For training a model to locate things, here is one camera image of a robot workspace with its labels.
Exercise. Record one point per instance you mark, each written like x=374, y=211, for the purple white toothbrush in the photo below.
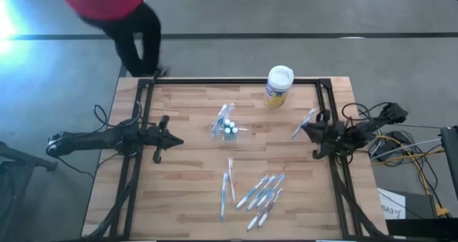
x=268, y=208
x=258, y=217

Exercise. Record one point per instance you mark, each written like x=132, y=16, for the clear acrylic organizer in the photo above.
x=247, y=132

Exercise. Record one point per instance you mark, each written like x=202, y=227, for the black power brick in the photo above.
x=388, y=145

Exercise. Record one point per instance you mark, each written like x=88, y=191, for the black case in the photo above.
x=418, y=206

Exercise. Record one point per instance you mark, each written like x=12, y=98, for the black stand leg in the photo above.
x=21, y=159

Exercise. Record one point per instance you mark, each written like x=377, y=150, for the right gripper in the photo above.
x=331, y=134

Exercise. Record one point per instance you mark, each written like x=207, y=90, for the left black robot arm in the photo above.
x=93, y=140

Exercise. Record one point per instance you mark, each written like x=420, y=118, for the white paper label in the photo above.
x=391, y=206

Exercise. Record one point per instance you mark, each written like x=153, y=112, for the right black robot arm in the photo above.
x=372, y=127

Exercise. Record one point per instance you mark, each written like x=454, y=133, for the black equipment post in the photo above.
x=451, y=156

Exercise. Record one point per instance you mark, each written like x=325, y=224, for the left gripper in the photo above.
x=156, y=157

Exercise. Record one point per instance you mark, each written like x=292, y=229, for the yellow Lysol wipes canister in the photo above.
x=277, y=88

